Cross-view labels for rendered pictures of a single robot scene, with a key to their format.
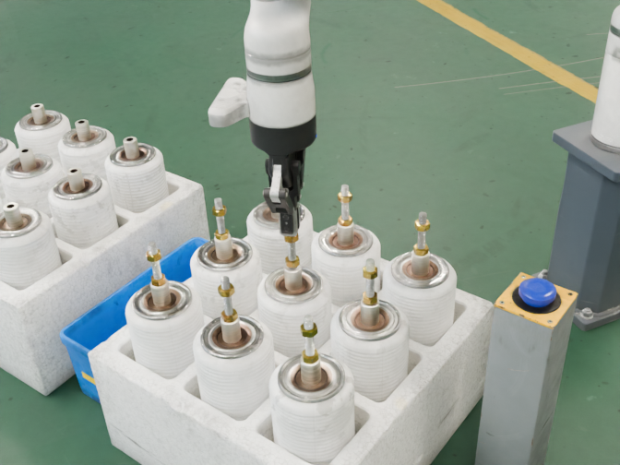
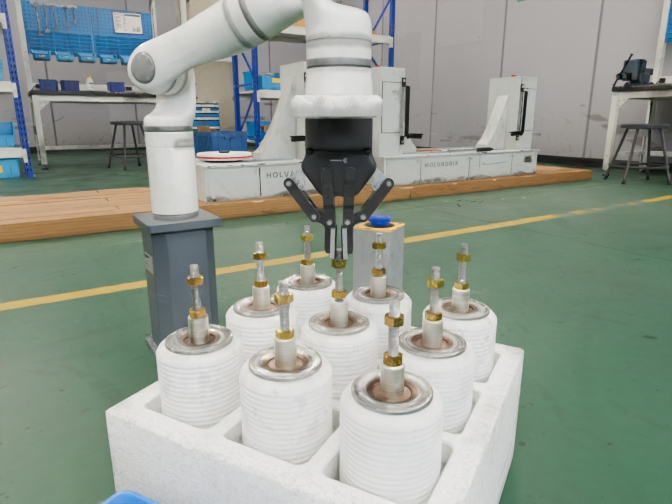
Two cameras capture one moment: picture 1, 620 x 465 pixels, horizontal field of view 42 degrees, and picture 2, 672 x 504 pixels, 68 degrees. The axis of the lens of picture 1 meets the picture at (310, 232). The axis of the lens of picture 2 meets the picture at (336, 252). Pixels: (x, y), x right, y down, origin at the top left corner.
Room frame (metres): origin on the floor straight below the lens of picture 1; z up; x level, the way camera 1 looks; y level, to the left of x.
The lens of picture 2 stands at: (0.91, 0.59, 0.50)
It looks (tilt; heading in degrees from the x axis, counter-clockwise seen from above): 15 degrees down; 260
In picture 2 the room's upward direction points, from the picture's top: straight up
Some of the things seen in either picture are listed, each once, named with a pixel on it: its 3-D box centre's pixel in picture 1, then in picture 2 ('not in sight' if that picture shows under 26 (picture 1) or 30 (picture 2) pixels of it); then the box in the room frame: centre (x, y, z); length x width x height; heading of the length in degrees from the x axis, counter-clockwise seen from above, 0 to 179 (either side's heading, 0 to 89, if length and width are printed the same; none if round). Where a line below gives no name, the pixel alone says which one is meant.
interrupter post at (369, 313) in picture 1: (369, 311); (378, 286); (0.73, -0.07, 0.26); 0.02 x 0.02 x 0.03
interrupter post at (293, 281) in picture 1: (292, 277); (339, 313); (0.81, 0.02, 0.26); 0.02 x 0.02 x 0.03
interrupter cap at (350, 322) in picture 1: (369, 319); (378, 294); (0.73, -0.07, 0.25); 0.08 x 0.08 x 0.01
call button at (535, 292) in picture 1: (537, 294); (379, 221); (0.68, -0.25, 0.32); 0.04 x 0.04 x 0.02
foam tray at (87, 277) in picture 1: (51, 246); not in sight; (1.15, 0.45, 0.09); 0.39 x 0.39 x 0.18; 53
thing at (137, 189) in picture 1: (141, 201); not in sight; (1.17, 0.29, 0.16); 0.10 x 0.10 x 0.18
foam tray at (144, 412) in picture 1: (298, 375); (339, 437); (0.81, 0.02, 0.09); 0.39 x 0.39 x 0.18; 51
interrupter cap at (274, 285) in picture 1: (293, 285); (339, 322); (0.81, 0.02, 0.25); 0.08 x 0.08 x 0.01
